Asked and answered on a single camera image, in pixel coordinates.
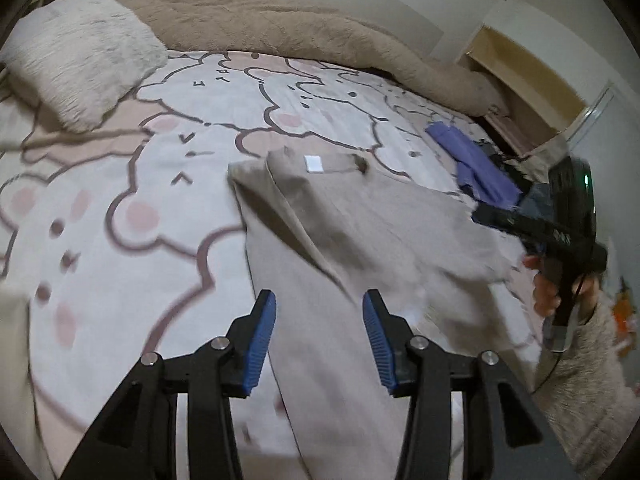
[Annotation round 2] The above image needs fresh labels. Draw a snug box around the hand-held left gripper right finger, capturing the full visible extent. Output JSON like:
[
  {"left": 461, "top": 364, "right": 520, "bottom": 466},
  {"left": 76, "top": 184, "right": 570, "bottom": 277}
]
[{"left": 362, "top": 289, "right": 571, "bottom": 480}]

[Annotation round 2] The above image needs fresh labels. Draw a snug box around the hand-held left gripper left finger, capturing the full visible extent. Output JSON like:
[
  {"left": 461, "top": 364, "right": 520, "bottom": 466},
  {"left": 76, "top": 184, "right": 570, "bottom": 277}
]
[{"left": 60, "top": 289, "right": 277, "bottom": 480}]

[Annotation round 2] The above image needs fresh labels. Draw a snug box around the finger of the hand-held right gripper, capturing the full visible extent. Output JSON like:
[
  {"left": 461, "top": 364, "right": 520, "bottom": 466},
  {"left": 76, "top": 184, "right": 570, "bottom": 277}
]
[{"left": 471, "top": 204, "right": 524, "bottom": 240}]

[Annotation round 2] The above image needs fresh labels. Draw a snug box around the beige flower print t-shirt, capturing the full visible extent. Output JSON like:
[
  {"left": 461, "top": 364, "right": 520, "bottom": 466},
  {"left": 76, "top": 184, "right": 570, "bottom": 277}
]
[{"left": 227, "top": 149, "right": 523, "bottom": 480}]

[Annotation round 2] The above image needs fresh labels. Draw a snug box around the person's right forearm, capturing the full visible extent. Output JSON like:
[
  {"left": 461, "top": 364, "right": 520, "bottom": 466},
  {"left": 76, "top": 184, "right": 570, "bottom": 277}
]
[{"left": 530, "top": 290, "right": 640, "bottom": 476}]

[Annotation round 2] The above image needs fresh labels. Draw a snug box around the person's right hand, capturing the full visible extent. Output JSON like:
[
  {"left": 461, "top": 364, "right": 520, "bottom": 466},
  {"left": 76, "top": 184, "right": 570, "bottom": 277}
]
[{"left": 522, "top": 255, "right": 563, "bottom": 318}]

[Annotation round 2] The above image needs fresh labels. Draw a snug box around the blue-grey denim garment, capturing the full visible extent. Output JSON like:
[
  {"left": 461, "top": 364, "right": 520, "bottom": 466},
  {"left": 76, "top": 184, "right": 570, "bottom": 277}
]
[{"left": 517, "top": 182, "right": 551, "bottom": 213}]

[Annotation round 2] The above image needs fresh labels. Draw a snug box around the black garment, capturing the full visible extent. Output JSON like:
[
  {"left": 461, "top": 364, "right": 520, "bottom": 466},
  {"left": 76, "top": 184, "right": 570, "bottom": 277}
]
[{"left": 475, "top": 140, "right": 532, "bottom": 196}]

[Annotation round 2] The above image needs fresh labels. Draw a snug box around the purple garment with bows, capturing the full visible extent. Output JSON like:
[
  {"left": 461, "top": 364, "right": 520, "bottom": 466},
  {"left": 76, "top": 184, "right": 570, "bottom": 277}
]
[{"left": 425, "top": 121, "right": 523, "bottom": 208}]

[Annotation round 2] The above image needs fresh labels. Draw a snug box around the orange object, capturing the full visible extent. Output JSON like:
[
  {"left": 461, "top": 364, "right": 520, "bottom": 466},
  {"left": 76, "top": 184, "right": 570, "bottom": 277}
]
[{"left": 612, "top": 280, "right": 640, "bottom": 353}]

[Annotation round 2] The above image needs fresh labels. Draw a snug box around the wooden shelf unit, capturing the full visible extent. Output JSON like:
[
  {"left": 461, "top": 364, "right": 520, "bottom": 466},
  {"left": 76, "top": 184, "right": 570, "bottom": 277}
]
[{"left": 457, "top": 25, "right": 588, "bottom": 161}]

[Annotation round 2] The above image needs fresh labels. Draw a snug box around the bear print bed sheet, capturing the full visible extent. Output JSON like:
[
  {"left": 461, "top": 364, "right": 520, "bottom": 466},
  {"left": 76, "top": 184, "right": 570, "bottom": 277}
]
[{"left": 0, "top": 50, "right": 546, "bottom": 480}]

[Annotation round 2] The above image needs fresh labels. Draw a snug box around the cream cloth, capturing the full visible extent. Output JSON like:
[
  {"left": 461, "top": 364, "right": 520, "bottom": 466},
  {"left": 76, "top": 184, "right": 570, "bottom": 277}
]
[{"left": 0, "top": 285, "right": 53, "bottom": 480}]

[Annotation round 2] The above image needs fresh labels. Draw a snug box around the tan fuzzy blanket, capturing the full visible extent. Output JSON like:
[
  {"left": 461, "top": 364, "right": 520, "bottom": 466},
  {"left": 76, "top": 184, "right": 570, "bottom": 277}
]
[{"left": 75, "top": 0, "right": 508, "bottom": 118}]

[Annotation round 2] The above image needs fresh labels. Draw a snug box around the white fuzzy pillow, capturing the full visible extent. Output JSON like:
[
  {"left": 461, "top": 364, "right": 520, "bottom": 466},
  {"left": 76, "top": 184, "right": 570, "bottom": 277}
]
[{"left": 0, "top": 0, "right": 168, "bottom": 133}]

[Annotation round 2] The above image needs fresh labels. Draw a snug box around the black cable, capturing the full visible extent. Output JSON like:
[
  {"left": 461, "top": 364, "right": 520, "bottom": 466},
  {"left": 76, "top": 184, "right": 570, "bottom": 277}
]
[{"left": 532, "top": 277, "right": 588, "bottom": 396}]

